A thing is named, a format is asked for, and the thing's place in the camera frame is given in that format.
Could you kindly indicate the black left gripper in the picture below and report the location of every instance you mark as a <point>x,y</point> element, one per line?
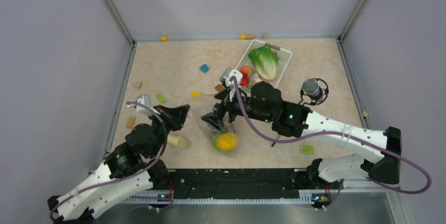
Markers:
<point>175,115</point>

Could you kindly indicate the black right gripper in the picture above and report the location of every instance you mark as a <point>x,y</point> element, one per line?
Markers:
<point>216,117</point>

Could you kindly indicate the yellow lemon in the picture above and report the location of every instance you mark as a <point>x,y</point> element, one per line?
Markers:
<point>227,141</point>

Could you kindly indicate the clear zip top bag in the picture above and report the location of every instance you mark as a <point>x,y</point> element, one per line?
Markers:
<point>205,110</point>

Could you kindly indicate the red apple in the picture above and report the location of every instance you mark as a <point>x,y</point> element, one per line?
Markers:
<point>244,82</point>

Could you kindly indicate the green lime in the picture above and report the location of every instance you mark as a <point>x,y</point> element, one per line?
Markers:
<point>214,139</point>

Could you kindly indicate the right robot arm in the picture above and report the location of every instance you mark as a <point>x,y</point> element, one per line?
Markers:
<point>374,153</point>

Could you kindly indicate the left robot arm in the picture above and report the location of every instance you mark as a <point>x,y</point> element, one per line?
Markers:
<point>132,167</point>

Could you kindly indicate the cream cylinder block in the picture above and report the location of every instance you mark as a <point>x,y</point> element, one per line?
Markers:
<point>178,142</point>

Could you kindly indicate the green toy block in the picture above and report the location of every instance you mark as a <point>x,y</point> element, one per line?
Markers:
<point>161,98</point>

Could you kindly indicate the brown lego brick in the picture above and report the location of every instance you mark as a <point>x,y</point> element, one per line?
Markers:
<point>219,88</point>

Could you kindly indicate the yellow lego brick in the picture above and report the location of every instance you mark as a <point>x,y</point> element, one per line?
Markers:
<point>195,93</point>

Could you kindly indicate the wooden rectangular block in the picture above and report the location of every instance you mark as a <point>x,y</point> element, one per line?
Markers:
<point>131,122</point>

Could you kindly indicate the blue block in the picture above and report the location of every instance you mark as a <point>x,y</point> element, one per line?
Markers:
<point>204,68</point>

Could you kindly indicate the peach fruit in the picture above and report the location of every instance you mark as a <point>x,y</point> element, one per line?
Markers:
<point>245,70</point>

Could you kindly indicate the green lettuce leaf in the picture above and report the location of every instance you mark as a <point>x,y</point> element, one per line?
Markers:
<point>265,61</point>

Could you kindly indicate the yellow and wood peg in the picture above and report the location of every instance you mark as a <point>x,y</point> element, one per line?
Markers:
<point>247,36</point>

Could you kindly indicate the white perforated plastic basket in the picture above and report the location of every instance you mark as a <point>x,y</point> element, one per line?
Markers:
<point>284,59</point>

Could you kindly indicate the light green lego brick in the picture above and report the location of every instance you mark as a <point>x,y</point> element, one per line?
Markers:
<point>307,149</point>

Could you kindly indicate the microphone on black tripod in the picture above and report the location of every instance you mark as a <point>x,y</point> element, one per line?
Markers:
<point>312,93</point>

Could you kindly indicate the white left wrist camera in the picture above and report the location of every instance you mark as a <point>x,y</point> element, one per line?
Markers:
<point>145,100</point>

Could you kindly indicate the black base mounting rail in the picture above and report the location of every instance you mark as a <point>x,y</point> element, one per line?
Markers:
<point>241,184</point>

